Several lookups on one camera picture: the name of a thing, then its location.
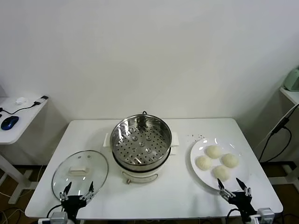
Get blue computer mouse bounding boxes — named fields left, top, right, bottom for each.
left=0, top=116, right=20, bottom=131

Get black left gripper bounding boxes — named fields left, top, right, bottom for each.
left=59, top=181, right=95, bottom=220

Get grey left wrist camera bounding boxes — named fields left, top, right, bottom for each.
left=50, top=211, right=68, bottom=224

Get perforated steel steamer basket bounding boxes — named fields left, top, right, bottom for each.
left=110, top=114, right=173, bottom=169

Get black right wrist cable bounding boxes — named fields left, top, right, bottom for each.
left=227, top=207, right=245, bottom=224

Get brown crumbs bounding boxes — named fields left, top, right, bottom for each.
left=186, top=133, right=206, bottom=141

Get black desk cable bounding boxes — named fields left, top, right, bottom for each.
left=0, top=102, right=38, bottom=116

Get mint green appliance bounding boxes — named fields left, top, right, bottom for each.
left=283, top=67, right=299, bottom=92

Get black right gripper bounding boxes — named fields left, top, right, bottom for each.
left=217, top=177, right=257, bottom=217

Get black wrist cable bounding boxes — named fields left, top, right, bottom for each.
left=227, top=207, right=245, bottom=224
left=46, top=204, right=64, bottom=219

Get white shelf table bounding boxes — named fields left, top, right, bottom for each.
left=268, top=86, right=299, bottom=185

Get white cable with black adapter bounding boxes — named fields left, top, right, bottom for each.
left=254, top=104, right=297, bottom=151

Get white steamed baozi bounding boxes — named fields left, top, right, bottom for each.
left=212, top=165, right=231, bottom=182
left=205, top=145, right=222, bottom=160
left=195, top=155, right=213, bottom=171
left=221, top=153, right=239, bottom=168

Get white round plate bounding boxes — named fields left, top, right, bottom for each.
left=190, top=138, right=250, bottom=192

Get cream electric cooker base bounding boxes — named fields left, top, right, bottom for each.
left=103, top=132, right=180, bottom=185

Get black hanging cable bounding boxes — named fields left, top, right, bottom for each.
left=258, top=127, right=293, bottom=163

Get glass lid with cream handle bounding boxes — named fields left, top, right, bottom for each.
left=51, top=150, right=109, bottom=203

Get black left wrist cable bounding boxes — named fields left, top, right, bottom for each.
left=46, top=204, right=64, bottom=219

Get white side table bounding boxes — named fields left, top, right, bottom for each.
left=0, top=95, right=50, bottom=205

